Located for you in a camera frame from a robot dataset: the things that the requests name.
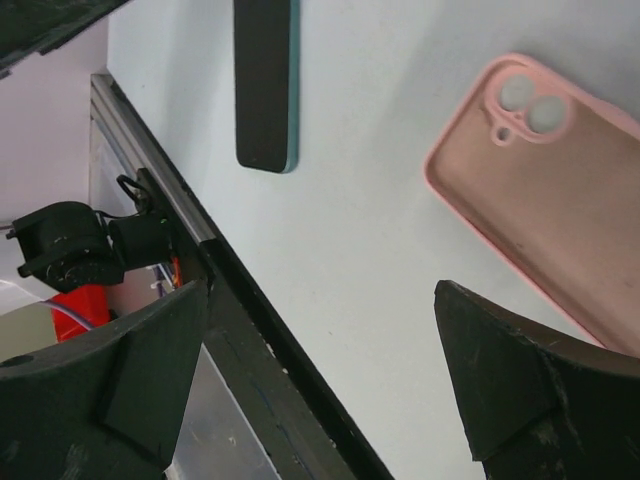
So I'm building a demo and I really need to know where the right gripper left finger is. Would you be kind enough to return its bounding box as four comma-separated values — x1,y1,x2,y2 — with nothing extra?
1,281,208,479

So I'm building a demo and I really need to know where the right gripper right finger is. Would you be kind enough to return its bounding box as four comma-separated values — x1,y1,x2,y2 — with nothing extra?
434,280,639,480

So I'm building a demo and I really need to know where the pink phone case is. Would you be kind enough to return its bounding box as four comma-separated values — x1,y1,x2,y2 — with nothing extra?
425,54,639,356

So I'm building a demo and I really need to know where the black phone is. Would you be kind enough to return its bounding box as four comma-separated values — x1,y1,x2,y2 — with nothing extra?
233,0,301,174

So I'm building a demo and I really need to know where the red box under table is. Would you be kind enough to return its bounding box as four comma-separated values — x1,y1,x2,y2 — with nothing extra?
48,285,111,342

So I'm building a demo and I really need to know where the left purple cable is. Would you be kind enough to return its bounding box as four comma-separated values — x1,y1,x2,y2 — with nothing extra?
42,299,94,331

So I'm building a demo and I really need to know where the aluminium cross rail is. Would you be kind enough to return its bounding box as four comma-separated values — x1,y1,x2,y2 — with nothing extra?
91,74,219,243

